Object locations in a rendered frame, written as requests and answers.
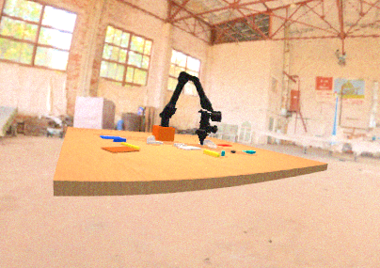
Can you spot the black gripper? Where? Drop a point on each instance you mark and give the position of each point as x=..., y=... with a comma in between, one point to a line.
x=201, y=131

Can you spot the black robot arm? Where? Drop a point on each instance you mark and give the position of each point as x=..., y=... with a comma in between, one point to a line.
x=170, y=109

